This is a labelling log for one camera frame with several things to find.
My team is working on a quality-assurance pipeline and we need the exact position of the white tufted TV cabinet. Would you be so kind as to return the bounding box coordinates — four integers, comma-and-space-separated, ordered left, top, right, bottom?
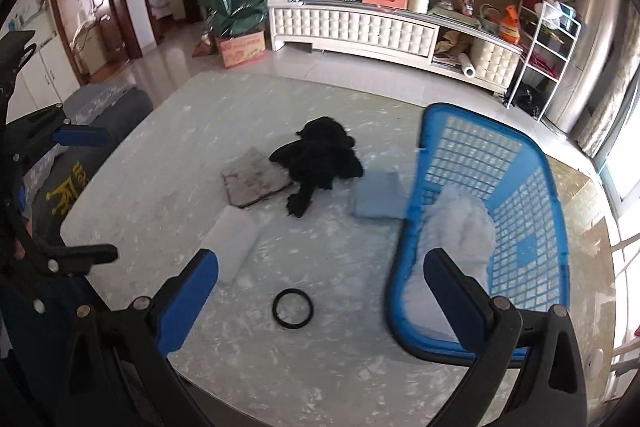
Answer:
268, 0, 523, 95

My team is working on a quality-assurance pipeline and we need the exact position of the grey towel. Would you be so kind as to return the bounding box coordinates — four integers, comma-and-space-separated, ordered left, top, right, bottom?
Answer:
222, 147, 293, 208

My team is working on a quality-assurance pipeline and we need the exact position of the black ring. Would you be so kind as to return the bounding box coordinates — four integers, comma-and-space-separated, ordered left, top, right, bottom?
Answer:
272, 288, 315, 329

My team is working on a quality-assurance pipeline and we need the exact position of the white wire shelf rack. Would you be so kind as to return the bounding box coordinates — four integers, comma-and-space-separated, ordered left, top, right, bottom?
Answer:
505, 0, 583, 120

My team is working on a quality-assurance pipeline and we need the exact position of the black plush toy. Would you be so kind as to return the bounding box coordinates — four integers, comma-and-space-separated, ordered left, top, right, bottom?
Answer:
269, 117, 364, 219

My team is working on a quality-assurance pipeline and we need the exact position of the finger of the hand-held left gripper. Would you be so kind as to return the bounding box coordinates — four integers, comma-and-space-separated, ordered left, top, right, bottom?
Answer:
2, 109, 110, 158
10, 207, 119, 303

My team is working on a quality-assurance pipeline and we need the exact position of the orange bottle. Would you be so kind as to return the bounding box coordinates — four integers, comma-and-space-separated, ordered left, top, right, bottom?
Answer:
497, 5, 521, 42

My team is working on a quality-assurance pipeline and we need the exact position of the dark chair with yellow print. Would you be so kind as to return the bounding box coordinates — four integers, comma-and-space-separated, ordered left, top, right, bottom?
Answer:
22, 87, 155, 248

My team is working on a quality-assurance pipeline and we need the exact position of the printed cardboard box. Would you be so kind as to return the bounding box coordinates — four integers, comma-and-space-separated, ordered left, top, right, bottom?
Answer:
216, 31, 267, 68

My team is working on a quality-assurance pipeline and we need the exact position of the light blue cloth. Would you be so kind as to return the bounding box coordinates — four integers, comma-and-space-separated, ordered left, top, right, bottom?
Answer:
350, 172, 408, 219

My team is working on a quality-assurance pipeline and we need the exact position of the small wicker basket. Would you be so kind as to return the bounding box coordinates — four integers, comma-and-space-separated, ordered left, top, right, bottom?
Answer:
480, 3, 501, 30

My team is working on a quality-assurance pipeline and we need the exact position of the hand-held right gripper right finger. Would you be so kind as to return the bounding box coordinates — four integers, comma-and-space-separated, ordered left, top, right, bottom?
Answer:
423, 248, 589, 427

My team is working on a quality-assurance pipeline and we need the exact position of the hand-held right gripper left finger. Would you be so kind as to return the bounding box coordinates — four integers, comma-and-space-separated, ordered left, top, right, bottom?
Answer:
65, 248, 221, 427

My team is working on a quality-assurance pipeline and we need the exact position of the grey-blue lace chair cover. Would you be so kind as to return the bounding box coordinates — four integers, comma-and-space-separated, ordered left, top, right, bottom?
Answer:
64, 83, 132, 120

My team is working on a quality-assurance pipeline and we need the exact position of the white fluffy cloth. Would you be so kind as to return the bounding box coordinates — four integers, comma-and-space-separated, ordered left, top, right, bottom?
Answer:
400, 184, 497, 343

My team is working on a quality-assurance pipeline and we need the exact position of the black bag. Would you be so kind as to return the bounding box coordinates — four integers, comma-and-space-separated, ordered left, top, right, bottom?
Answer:
512, 84, 543, 112

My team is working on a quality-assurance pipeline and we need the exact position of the blue plastic basket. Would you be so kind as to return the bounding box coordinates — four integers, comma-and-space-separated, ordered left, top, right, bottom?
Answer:
385, 103, 571, 363

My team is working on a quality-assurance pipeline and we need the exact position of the patterned beige curtain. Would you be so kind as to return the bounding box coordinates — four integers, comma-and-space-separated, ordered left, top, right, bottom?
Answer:
570, 22, 640, 158

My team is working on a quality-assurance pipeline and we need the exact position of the green plastic bag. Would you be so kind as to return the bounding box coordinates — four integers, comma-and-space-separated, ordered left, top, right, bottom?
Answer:
197, 0, 268, 38

